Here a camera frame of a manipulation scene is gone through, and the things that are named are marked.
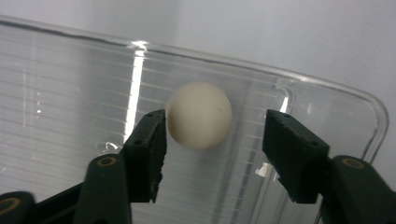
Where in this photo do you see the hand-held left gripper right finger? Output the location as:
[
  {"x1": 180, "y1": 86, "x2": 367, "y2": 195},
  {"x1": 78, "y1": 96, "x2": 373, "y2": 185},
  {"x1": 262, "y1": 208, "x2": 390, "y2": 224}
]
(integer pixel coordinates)
[{"x1": 262, "y1": 108, "x2": 331, "y2": 205}]

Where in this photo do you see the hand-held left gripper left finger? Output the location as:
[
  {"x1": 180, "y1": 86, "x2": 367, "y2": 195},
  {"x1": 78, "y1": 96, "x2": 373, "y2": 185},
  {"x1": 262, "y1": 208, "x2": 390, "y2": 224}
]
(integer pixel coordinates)
[{"x1": 120, "y1": 108, "x2": 168, "y2": 203}]

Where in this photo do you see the white ball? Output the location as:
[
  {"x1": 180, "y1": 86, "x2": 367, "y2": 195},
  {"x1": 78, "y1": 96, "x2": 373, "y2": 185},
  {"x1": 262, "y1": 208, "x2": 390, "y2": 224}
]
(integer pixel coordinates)
[{"x1": 164, "y1": 81, "x2": 233, "y2": 151}]

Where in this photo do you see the clear plastic container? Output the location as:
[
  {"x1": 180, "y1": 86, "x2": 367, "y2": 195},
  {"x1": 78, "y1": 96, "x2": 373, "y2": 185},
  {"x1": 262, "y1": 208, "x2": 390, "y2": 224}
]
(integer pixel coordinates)
[{"x1": 0, "y1": 15, "x2": 390, "y2": 224}]

